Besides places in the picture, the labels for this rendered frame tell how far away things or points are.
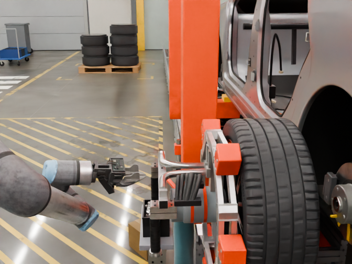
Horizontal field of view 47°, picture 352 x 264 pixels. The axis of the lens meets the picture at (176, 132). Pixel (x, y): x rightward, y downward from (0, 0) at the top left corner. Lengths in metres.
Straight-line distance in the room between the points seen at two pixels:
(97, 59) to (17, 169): 8.85
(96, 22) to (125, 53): 2.96
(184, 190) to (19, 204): 0.56
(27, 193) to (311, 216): 0.84
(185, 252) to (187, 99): 0.68
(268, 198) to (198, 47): 0.80
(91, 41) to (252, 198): 8.68
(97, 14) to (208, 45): 10.68
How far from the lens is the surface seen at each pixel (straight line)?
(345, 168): 1.75
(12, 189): 1.01
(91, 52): 9.79
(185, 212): 1.53
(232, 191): 1.34
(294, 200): 1.33
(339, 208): 1.69
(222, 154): 1.29
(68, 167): 1.48
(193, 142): 1.92
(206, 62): 1.84
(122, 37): 9.64
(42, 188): 1.05
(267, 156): 1.35
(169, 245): 2.09
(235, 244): 1.31
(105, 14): 12.40
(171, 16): 3.74
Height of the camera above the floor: 1.60
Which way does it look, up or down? 18 degrees down
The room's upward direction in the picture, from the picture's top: straight up
